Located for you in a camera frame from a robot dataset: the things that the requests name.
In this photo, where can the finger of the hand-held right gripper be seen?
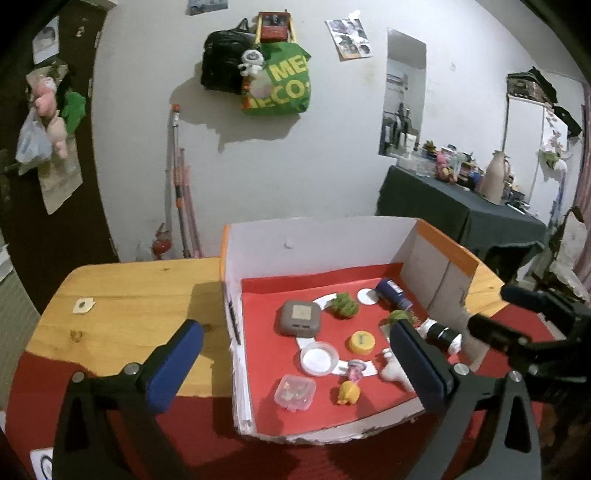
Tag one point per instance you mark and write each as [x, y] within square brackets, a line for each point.
[496, 330]
[535, 297]

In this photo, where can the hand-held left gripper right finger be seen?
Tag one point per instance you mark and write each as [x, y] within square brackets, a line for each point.
[420, 364]

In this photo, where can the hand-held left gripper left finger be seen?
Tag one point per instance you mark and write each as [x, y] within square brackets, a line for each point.
[173, 369]

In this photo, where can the white plush toy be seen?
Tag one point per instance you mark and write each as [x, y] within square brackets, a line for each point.
[392, 371]

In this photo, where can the black and white cylinder toy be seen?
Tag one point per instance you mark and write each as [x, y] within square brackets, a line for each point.
[441, 334]

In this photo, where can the small green plush toy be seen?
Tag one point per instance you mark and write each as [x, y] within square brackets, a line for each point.
[399, 317]

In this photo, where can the small yellow round tin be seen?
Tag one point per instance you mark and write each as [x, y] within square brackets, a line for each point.
[361, 342]

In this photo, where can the small pink capsule toy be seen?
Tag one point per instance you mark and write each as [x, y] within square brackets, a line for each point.
[356, 371]

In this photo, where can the dark blue bottle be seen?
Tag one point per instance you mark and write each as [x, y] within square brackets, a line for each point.
[392, 293]

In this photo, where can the yellow toy figure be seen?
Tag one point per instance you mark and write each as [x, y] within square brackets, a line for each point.
[347, 394]

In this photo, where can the clear round plastic container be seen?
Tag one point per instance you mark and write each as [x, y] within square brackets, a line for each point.
[319, 360]

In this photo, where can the small clear plastic box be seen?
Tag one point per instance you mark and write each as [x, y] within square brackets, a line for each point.
[295, 393]

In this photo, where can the grey rounded case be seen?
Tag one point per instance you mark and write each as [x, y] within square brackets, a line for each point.
[299, 318]

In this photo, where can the orange cardboard box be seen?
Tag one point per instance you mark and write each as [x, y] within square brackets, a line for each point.
[258, 258]

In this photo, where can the white lace cloth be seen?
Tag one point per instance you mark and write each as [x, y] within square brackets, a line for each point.
[572, 249]

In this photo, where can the red knitted mat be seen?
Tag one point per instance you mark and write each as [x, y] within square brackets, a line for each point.
[207, 438]

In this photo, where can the small white tag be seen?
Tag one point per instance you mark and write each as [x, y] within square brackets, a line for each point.
[84, 306]

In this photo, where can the beige jug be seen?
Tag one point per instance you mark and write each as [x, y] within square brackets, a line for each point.
[494, 180]

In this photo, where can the side table with green cloth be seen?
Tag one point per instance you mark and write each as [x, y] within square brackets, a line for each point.
[438, 212]

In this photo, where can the white green hanging decoration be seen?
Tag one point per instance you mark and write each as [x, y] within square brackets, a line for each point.
[554, 150]

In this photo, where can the pink sticks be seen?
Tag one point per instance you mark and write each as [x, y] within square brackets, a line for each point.
[191, 217]

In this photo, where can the white fridge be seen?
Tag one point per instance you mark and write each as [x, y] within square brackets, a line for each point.
[524, 138]

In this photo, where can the white charger device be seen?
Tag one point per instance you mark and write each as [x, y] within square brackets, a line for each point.
[41, 461]

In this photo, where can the cluster of small table items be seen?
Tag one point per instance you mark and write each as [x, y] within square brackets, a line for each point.
[443, 166]

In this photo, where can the dark wooden door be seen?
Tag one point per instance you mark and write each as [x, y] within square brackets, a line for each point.
[92, 207]

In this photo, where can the mop pole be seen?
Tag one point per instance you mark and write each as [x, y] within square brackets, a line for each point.
[180, 184]

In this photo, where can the camouflage bag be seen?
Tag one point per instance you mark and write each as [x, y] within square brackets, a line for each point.
[526, 85]

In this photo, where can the pink plush toy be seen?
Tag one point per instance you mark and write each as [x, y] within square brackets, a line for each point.
[44, 97]
[57, 136]

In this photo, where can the clear plastic bag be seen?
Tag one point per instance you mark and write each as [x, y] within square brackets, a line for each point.
[32, 143]

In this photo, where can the green hanging plush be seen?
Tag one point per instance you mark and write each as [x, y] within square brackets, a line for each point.
[75, 110]

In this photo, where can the green tote bag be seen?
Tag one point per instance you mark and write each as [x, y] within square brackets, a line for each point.
[286, 87]

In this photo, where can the black backpack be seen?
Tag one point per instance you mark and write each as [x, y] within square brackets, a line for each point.
[221, 60]

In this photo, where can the photo sheet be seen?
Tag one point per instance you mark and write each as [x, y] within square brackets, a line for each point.
[348, 39]

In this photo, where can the white paper sheet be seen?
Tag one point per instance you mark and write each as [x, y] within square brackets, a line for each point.
[46, 39]

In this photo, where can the wall mirror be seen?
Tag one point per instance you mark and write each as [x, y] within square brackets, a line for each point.
[406, 60]

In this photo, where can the red wall box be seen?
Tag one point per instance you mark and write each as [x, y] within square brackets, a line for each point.
[275, 27]

